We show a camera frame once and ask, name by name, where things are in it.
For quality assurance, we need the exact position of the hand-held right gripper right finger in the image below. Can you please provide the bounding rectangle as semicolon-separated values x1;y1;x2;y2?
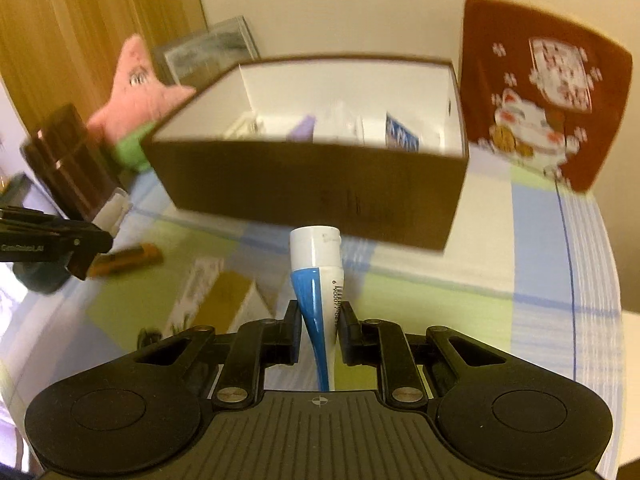
337;305;506;407

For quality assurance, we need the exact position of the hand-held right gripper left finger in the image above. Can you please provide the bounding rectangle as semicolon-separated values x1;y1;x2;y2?
135;300;304;408

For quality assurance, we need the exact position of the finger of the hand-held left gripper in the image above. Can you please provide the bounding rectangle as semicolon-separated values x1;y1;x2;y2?
0;206;68;228
61;222;114;282

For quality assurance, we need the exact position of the blue white tube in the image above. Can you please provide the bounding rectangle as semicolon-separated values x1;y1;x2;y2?
289;225;346;392

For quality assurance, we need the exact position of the orange utility knife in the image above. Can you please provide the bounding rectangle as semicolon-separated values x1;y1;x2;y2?
89;242;164;278

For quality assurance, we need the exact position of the white gold box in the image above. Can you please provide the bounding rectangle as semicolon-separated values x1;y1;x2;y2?
165;257;278;341

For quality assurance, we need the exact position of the brown cardboard box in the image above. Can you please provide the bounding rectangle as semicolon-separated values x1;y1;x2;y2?
140;54;471;253

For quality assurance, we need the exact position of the purple tube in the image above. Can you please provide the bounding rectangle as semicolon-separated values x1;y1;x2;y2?
286;114;318;142

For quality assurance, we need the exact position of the white rounded device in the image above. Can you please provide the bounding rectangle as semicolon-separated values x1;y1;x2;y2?
320;102;386;146

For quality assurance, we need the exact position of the green lidded glass jar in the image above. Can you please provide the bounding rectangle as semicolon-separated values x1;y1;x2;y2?
0;172;68;295

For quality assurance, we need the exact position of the brown cylindrical canister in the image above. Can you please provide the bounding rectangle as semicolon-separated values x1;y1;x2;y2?
20;104;132;223

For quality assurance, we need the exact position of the pink starfish plush toy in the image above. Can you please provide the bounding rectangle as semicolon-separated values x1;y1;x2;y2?
87;34;197;173

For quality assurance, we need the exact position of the checkered tablecloth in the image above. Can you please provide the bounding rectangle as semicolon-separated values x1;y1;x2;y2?
0;145;623;480

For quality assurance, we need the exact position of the wooden wardrobe panel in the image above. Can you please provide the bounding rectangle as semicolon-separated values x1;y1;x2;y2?
0;0;208;126

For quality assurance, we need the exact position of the red cat print cushion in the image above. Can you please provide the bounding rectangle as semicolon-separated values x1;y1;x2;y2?
457;0;633;193

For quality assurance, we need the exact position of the glass sand picture frame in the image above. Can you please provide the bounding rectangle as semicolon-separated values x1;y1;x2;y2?
152;16;261;87

